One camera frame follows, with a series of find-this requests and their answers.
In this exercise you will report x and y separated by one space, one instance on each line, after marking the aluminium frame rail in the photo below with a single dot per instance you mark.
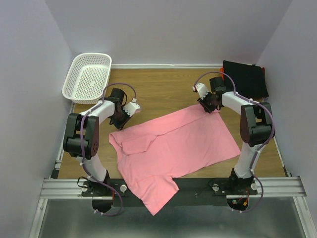
70 188

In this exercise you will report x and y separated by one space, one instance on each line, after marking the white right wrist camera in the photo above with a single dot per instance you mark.
202 90

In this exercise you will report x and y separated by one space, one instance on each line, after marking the white plastic basket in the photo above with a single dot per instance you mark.
87 77

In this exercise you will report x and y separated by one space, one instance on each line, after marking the orange folded t shirt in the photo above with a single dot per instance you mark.
222 71

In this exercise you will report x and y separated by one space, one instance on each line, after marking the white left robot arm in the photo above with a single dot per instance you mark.
82 134

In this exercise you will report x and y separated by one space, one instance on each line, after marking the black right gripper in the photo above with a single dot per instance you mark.
202 102

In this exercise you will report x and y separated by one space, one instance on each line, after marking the black folded t shirt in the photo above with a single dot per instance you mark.
248 79

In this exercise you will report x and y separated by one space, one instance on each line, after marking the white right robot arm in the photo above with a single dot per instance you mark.
256 127

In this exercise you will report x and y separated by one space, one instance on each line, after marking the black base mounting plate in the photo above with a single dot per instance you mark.
192 192

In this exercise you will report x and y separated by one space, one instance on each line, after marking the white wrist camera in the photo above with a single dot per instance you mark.
132 108
202 90

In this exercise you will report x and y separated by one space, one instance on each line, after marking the pink t shirt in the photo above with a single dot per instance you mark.
152 154

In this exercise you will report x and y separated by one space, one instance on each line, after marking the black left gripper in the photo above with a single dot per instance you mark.
120 125

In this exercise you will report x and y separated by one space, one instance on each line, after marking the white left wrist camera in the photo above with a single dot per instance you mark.
132 108

